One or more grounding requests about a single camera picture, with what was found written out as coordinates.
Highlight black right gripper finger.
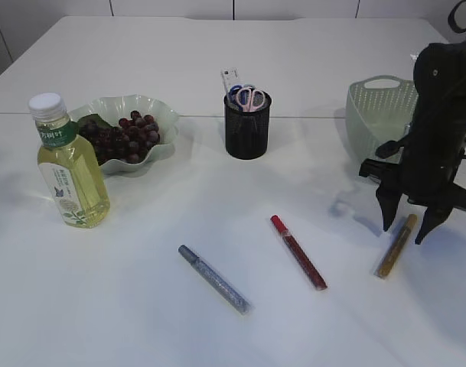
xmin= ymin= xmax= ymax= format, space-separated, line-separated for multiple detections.
xmin=415 ymin=206 xmax=451 ymax=245
xmin=376 ymin=184 xmax=402 ymax=232

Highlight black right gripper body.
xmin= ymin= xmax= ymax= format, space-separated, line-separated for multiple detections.
xmin=359 ymin=141 xmax=466 ymax=212

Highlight gold glitter pen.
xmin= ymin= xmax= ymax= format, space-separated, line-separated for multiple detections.
xmin=375 ymin=214 xmax=418 ymax=279

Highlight red glitter pen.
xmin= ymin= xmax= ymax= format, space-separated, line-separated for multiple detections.
xmin=270 ymin=215 xmax=328 ymax=291

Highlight pink scissors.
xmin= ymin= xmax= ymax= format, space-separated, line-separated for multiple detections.
xmin=236 ymin=86 xmax=266 ymax=112

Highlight blue scissors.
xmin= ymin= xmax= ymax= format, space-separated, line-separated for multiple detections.
xmin=228 ymin=84 xmax=256 ymax=102

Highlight clear plastic ruler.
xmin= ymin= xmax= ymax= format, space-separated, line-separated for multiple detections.
xmin=220 ymin=67 xmax=243 ymax=94

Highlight grey glitter pen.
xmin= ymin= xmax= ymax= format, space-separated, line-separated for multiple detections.
xmin=178 ymin=245 xmax=250 ymax=315

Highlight purple grape bunch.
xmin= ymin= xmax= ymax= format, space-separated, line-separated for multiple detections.
xmin=77 ymin=110 xmax=161 ymax=166

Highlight green tea bottle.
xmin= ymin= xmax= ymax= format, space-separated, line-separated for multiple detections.
xmin=28 ymin=93 xmax=110 ymax=229

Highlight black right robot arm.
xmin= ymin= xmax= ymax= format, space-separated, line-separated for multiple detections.
xmin=359 ymin=40 xmax=466 ymax=244

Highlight green woven plastic basket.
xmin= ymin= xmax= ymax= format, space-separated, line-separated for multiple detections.
xmin=345 ymin=75 xmax=418 ymax=162

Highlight black mesh pen holder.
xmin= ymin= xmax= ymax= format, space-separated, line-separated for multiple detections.
xmin=223 ymin=93 xmax=272 ymax=160

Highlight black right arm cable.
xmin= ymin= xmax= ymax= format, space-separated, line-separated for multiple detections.
xmin=375 ymin=0 xmax=466 ymax=171

